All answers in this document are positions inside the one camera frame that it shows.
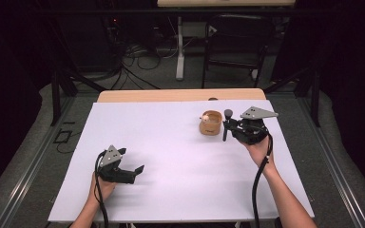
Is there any black makeup brush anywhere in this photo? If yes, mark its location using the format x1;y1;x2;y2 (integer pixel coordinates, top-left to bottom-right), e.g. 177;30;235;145
221;108;235;143

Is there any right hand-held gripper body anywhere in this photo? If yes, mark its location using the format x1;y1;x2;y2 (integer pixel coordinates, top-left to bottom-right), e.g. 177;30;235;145
231;105;279;146

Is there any white table mat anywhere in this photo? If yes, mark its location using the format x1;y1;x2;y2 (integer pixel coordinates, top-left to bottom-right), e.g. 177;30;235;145
48;99;316;223

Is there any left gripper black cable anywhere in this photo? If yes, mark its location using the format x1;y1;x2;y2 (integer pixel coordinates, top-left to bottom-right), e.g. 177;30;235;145
93;149;110;228

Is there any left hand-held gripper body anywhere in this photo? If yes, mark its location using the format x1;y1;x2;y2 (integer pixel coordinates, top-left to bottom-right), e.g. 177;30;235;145
95;144;138;185

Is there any black metal frame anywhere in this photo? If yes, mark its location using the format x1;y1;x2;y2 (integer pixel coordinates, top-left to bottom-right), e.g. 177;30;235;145
48;60;108;127
263;61;323;128

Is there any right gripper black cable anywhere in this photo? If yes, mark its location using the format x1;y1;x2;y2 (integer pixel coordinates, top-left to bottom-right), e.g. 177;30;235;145
251;134;275;228

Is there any black folding chair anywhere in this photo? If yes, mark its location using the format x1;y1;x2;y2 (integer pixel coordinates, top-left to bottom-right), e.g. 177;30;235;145
201;13;278;89

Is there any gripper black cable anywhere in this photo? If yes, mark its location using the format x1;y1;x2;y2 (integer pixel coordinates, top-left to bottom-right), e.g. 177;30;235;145
251;134;275;228
93;149;110;228

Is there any white desk leg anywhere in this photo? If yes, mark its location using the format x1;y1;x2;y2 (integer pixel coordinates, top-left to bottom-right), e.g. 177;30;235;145
174;15;186;81

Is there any person's right hand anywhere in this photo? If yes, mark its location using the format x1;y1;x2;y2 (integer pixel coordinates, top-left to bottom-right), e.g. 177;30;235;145
240;134;276;171

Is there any tangle of floor cables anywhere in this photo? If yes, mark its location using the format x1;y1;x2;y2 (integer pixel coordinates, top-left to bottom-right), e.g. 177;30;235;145
106;39;163;91

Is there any tan fabric pouch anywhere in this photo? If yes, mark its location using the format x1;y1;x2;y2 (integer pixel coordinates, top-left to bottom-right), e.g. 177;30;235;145
199;109;224;137

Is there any person's left hand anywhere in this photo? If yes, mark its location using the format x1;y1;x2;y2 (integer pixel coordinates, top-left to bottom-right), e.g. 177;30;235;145
87;171;118;204

